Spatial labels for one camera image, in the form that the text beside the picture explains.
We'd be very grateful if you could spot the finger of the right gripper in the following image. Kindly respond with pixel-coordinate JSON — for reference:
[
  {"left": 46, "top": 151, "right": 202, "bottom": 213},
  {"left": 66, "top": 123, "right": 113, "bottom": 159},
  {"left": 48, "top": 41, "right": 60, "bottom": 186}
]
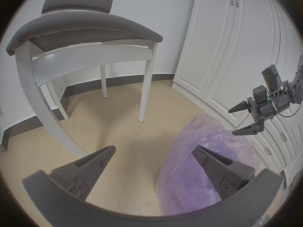
[
  {"left": 228, "top": 100, "right": 249, "bottom": 114},
  {"left": 232, "top": 123, "right": 260, "bottom": 136}
]

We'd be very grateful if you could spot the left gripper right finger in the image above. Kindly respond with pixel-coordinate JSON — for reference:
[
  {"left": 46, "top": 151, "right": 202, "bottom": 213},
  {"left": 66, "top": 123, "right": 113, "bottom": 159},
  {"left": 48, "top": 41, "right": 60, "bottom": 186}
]
[{"left": 191, "top": 145, "right": 256, "bottom": 201}]

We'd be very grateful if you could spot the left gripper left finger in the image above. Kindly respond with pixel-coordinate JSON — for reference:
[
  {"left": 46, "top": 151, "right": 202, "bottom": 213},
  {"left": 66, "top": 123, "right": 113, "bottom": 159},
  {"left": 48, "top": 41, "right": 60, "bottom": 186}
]
[{"left": 49, "top": 145, "right": 117, "bottom": 201}]

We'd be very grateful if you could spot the purple plastic bag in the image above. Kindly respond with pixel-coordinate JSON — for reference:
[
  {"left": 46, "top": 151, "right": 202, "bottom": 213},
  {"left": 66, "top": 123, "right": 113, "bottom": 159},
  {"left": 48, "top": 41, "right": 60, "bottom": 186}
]
[{"left": 155, "top": 113, "right": 261, "bottom": 216}]

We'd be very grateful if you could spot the white trash bin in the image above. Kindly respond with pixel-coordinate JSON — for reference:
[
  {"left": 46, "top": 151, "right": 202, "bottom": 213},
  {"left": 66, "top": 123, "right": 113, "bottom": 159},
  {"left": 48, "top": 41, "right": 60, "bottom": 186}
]
[{"left": 155, "top": 124, "right": 237, "bottom": 216}]

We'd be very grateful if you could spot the white wardrobe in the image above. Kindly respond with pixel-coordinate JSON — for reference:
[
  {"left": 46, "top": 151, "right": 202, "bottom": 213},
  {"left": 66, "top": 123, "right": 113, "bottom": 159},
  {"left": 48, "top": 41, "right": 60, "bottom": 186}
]
[{"left": 172, "top": 0, "right": 303, "bottom": 174}]

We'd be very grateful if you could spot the white chair grey seat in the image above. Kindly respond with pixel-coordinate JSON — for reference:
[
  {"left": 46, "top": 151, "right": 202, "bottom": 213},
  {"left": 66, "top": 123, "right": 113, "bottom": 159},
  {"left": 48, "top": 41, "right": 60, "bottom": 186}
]
[{"left": 6, "top": 0, "right": 164, "bottom": 161}]

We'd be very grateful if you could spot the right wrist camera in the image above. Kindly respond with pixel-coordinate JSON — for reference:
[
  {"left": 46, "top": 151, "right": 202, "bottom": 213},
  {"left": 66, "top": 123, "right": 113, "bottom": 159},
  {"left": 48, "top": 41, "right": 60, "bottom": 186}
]
[{"left": 252, "top": 85, "right": 268, "bottom": 103}]

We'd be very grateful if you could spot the black cable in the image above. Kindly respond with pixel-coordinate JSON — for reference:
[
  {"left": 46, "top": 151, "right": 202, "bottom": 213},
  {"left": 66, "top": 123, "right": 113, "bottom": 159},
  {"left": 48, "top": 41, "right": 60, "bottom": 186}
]
[{"left": 275, "top": 103, "right": 301, "bottom": 118}]

